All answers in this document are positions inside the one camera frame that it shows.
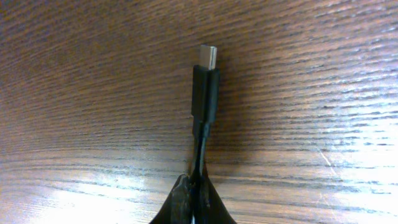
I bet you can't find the black charger cable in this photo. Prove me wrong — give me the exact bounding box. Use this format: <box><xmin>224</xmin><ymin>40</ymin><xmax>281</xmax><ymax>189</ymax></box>
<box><xmin>188</xmin><ymin>44</ymin><xmax>221</xmax><ymax>184</ymax></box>

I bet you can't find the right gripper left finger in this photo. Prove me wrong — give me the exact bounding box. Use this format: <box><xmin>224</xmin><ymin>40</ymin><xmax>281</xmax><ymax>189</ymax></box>
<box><xmin>150</xmin><ymin>174</ymin><xmax>193</xmax><ymax>224</ymax></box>

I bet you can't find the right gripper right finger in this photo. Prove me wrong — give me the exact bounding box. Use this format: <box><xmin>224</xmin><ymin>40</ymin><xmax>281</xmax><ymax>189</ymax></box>
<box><xmin>194</xmin><ymin>164</ymin><xmax>236</xmax><ymax>224</ymax></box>

